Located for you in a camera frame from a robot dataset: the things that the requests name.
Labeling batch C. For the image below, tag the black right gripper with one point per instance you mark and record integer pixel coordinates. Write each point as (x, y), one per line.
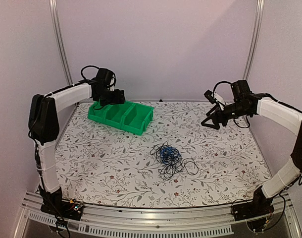
(218, 113)

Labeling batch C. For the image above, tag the front aluminium rail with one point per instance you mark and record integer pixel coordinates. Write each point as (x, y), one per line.
(100, 221)

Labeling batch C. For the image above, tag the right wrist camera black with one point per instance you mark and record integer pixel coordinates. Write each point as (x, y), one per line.
(209, 95)

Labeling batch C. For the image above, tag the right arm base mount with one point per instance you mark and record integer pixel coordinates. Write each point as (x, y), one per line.
(259, 206)

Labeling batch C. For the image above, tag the green three-compartment plastic bin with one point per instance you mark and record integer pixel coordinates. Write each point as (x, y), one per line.
(130, 117)

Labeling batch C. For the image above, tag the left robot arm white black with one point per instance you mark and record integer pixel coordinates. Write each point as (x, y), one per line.
(43, 118)

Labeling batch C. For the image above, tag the left aluminium frame post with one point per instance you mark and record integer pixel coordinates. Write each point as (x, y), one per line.
(59, 40)

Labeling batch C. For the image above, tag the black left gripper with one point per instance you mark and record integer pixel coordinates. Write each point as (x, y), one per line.
(119, 98)

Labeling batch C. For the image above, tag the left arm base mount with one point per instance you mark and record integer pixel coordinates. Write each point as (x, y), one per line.
(54, 204)

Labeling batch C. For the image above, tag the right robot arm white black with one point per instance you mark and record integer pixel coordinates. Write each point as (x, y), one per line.
(247, 103)

